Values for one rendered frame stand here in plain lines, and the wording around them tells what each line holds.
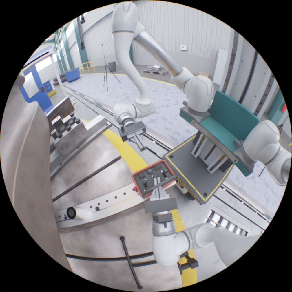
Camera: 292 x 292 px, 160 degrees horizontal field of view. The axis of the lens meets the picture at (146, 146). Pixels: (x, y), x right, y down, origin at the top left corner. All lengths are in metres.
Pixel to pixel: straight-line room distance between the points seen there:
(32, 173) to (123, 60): 0.71
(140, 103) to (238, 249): 0.69
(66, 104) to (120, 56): 2.17
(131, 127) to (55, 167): 1.31
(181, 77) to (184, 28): 6.39
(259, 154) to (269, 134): 0.12
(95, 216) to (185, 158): 1.00
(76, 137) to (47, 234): 1.09
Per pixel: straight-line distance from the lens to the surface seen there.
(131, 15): 0.55
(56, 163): 1.59
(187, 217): 1.38
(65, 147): 1.37
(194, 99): 0.69
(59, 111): 2.49
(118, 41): 0.52
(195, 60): 6.59
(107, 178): 1.14
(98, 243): 1.16
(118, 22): 0.53
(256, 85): 0.79
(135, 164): 1.48
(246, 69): 0.80
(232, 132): 0.81
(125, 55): 0.53
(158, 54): 0.71
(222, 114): 0.79
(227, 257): 0.21
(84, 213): 0.73
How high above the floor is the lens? 1.30
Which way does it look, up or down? 53 degrees down
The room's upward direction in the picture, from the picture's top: 4 degrees counter-clockwise
